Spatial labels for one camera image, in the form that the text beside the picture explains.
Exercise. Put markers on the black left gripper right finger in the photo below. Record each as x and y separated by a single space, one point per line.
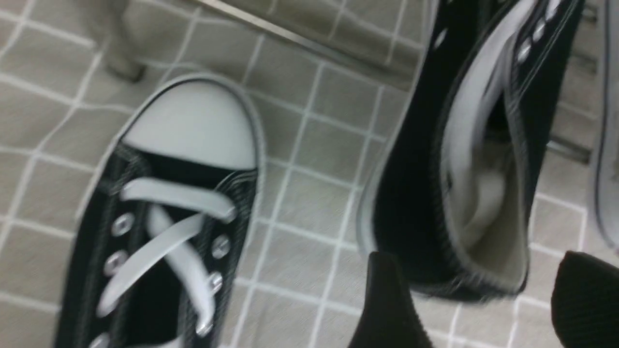
585 302

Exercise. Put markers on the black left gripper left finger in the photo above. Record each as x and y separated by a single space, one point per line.
389 318

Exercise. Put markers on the black canvas sneaker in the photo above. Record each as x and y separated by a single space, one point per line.
452 195
159 243

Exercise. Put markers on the steel shoe rack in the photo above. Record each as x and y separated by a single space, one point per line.
104 21

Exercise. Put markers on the navy sneaker left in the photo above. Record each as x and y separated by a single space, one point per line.
604 180

